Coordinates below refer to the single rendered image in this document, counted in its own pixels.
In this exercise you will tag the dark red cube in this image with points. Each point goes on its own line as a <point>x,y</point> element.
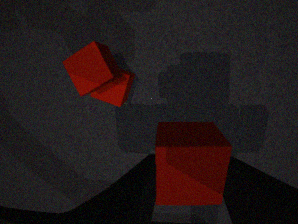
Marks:
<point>191,161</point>
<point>116,92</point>
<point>92,67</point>

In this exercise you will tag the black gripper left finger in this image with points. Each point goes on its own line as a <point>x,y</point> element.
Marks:
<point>129,200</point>

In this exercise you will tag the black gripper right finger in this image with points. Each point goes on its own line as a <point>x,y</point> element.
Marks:
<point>252,197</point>

